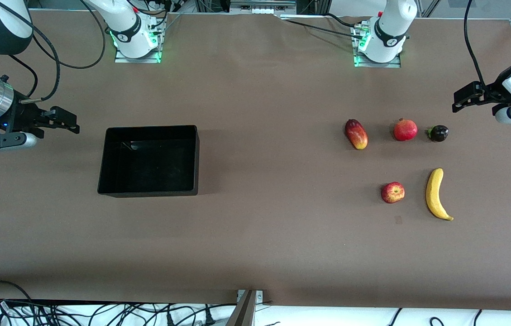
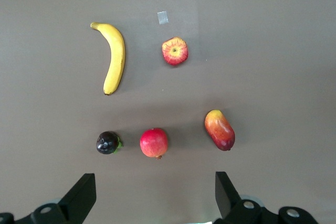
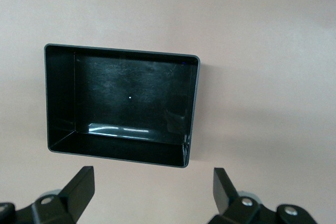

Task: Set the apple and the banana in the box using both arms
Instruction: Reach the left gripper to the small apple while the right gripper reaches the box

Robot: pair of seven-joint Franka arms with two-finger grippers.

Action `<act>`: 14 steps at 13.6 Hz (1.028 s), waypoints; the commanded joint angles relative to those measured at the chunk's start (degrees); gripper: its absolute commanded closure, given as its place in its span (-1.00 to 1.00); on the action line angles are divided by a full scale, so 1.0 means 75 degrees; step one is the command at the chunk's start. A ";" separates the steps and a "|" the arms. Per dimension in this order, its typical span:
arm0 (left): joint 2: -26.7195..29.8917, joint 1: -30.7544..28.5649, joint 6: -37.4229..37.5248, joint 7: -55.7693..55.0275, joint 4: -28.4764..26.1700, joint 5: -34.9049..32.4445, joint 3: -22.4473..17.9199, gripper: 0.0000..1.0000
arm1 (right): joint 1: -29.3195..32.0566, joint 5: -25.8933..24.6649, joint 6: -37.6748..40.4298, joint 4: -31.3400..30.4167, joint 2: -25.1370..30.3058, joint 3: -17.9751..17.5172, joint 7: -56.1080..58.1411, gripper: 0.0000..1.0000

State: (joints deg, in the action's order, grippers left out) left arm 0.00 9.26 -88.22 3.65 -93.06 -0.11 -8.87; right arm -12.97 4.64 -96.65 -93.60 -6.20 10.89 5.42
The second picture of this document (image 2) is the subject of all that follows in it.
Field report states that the dark purple mangosteen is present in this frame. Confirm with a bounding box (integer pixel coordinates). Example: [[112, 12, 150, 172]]
[[95, 131, 123, 155]]

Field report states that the small tape patch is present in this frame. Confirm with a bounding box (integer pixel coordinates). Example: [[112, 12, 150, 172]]
[[157, 10, 169, 25]]

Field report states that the yellow banana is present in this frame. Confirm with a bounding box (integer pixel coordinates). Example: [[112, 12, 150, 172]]
[[90, 22, 126, 96]]

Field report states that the red yellow mango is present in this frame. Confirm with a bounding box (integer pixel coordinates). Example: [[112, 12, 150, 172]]
[[204, 109, 236, 152]]

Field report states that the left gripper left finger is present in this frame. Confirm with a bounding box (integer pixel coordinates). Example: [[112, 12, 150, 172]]
[[30, 173, 97, 224]]

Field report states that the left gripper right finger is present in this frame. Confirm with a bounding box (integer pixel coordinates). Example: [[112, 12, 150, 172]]
[[214, 172, 279, 224]]

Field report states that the red yellow apple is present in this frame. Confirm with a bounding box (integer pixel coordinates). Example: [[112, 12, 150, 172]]
[[161, 36, 189, 66]]

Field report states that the red pomegranate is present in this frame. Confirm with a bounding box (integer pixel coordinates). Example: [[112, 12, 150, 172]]
[[139, 127, 169, 160]]

